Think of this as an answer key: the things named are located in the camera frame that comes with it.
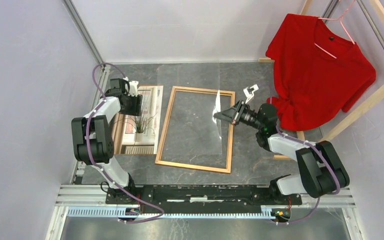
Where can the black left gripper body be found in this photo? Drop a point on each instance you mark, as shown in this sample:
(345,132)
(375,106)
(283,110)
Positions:
(133,105)

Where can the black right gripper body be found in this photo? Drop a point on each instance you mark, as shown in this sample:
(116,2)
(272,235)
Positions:
(249,117)

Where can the plant window photo print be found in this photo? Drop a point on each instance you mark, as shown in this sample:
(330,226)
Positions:
(138,135)

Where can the clear acrylic sheet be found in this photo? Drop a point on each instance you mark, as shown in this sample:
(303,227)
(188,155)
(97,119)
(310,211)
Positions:
(192,130)

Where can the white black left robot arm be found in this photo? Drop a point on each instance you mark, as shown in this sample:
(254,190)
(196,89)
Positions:
(92,139)

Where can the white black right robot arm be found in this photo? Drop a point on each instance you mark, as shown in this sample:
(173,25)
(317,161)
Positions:
(321,171)

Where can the red t-shirt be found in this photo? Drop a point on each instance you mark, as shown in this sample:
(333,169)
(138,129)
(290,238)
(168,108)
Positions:
(318,73)

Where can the wooden clothes rack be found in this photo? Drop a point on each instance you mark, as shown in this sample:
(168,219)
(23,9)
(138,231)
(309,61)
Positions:
(361,109)

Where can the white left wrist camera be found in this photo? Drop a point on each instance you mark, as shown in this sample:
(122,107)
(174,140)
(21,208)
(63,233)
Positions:
(132,88)

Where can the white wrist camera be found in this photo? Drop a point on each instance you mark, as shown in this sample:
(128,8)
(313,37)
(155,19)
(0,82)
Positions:
(249,92)
(132,88)

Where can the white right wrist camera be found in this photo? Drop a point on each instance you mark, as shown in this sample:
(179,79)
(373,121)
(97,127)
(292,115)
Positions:
(249,92)

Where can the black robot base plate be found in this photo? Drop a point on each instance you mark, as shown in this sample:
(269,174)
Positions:
(201,199)

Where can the aluminium rail frame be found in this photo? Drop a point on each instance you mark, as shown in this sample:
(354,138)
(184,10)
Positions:
(89,201)

